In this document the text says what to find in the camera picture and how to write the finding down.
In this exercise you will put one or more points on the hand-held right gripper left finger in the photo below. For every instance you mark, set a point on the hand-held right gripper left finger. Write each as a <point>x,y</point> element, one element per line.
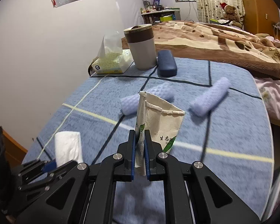
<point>131,156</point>

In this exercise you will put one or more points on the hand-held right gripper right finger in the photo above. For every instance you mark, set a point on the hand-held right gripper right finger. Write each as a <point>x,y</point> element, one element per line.
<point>146,156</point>

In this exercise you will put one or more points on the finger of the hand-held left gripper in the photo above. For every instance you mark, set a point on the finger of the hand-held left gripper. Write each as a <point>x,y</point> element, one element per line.
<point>44,184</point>
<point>50,166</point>

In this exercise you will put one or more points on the white bin with clear bag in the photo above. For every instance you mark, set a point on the white bin with clear bag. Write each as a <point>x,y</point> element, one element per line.
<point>278,186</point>

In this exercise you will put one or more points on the white folded tissue wad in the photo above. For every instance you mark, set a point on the white folded tissue wad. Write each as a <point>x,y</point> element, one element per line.
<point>68,147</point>

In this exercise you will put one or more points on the rolled lavender towel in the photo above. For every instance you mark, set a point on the rolled lavender towel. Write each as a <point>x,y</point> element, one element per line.
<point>149,98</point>
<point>211,95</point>

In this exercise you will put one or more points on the blue checked mat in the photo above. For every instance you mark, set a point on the blue checked mat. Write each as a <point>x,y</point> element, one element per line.
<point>224,135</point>

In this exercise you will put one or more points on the dark blue glasses case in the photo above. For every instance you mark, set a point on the dark blue glasses case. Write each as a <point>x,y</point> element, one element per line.
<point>166,63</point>

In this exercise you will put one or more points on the soft tissue pack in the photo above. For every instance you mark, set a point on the soft tissue pack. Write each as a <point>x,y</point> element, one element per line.
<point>112,60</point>

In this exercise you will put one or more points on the grey mug brown band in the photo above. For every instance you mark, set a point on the grey mug brown band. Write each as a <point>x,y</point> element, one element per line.
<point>141,49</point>

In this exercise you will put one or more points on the brown patterned blanket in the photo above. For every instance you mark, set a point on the brown patterned blanket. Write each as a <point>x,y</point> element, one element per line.
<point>212,39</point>

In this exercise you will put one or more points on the pink bed sheet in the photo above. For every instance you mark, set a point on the pink bed sheet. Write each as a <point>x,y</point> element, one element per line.
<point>273,98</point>

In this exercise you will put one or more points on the green box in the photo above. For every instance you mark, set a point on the green box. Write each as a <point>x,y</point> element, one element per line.
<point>167,18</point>

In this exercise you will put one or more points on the cluttered white desk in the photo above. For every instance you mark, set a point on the cluttered white desk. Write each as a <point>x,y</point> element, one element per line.
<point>158,12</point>

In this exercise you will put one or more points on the brown teddy bear red hat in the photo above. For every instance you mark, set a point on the brown teddy bear red hat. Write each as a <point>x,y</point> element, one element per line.
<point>232,14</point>

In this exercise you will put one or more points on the spotted cream curtain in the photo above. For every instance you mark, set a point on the spotted cream curtain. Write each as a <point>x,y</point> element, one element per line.
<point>218,0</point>

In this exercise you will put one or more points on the white power strip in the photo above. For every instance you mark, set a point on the white power strip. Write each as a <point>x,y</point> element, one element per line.
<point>278,28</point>

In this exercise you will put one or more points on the wooden headboard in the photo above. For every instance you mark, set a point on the wooden headboard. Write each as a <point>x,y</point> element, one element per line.
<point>256,7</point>

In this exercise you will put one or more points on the wooden frame edge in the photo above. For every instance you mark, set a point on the wooden frame edge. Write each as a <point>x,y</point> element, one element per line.
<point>9,140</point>

